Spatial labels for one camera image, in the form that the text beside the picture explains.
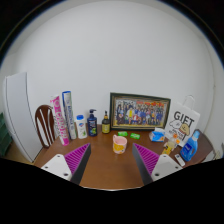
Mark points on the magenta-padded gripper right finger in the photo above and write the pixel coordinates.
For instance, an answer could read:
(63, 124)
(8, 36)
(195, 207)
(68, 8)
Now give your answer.
(146, 156)

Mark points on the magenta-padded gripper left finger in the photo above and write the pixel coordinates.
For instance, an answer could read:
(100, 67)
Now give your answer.
(77, 156)

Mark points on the orange-capped juice bottle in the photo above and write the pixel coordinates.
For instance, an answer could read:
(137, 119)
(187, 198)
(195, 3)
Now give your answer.
(168, 147)

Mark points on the small green packet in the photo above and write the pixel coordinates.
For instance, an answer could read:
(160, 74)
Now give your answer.
(135, 136)
(122, 133)

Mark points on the blue tissue pack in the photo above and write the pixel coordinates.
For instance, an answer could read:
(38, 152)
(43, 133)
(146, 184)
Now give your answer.
(157, 135)

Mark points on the white blue-capped bottle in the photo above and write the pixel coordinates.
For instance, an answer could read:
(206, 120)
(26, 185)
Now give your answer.
(81, 128)

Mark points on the pink yellow patterned mug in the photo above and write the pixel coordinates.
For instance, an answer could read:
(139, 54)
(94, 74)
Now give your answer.
(119, 145)

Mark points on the white remote control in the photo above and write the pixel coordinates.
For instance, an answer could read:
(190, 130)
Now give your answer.
(180, 160)

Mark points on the dark blue pump bottle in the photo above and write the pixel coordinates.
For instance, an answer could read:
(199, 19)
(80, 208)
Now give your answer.
(92, 126)

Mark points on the colourful puzzle cube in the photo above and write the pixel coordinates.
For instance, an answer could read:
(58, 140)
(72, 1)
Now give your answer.
(179, 141)

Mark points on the pink white shuttlecock tube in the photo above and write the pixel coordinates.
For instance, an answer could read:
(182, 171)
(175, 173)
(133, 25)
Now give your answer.
(60, 121)

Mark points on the amber pump bottle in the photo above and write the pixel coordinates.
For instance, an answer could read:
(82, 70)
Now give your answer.
(106, 126)

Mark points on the white blue shuttlecock tube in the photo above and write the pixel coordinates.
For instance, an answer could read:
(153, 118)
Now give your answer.
(69, 115)

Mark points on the blue detergent bottle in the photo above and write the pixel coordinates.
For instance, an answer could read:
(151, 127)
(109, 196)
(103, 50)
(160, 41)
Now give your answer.
(189, 148)

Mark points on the framed group picture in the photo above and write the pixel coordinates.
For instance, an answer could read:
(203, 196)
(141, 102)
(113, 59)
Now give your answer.
(140, 111)

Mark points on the brown wooden chair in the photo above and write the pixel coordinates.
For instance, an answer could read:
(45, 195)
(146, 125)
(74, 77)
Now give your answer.
(39, 125)

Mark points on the white printed gift bag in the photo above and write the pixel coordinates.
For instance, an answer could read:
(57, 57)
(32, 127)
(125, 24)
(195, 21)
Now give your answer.
(183, 117)

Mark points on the tall white cabinet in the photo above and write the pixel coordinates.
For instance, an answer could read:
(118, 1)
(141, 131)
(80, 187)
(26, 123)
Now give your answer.
(20, 113)

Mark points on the dark green storage bin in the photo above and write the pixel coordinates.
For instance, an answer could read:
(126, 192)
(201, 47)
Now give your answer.
(4, 135)

